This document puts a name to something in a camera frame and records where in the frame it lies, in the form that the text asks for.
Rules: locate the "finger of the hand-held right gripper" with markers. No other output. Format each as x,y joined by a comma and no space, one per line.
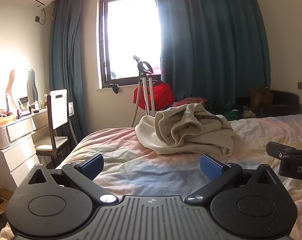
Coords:
286,151

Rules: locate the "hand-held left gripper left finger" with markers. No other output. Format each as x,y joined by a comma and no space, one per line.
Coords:
92,167

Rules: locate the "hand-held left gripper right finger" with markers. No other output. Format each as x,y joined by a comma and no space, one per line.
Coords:
212,167

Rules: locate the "cream sweatshirt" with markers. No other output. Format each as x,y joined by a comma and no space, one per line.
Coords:
203,142

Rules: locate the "pink clothes pile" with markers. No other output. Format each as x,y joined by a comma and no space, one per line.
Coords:
186,102

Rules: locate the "dark armchair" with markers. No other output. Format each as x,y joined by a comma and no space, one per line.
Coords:
286,102

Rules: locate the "bed with pastel sheet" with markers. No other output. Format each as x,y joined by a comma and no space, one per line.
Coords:
141,160

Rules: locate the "brown paper bag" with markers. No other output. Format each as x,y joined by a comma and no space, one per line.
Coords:
261,97

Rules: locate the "green cloth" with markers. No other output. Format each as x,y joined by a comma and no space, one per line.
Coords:
231,110

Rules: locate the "chair with white back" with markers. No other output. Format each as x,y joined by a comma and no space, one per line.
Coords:
59,107

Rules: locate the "white dresser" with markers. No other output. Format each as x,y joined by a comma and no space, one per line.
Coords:
18,155

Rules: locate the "black steamer head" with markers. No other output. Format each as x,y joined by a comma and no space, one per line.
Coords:
114,88

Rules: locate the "red bag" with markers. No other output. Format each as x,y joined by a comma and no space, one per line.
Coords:
161,92

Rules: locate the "garment steamer stand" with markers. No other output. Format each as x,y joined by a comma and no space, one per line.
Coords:
142,85

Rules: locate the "orange wooden tray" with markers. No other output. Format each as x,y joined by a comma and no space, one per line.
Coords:
3,121

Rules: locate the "wavy framed mirror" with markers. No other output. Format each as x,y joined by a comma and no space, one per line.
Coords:
32,85

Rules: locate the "slim clear bottle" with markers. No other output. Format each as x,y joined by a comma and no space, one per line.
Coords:
8,102

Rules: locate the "narrow blue curtain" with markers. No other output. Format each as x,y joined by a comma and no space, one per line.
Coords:
68,55

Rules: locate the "wide blue curtain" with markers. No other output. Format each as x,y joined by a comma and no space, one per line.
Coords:
216,42

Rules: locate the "dark framed window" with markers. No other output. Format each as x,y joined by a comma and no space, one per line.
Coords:
130,30

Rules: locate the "black wall adapter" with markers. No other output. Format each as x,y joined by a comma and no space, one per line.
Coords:
37,19

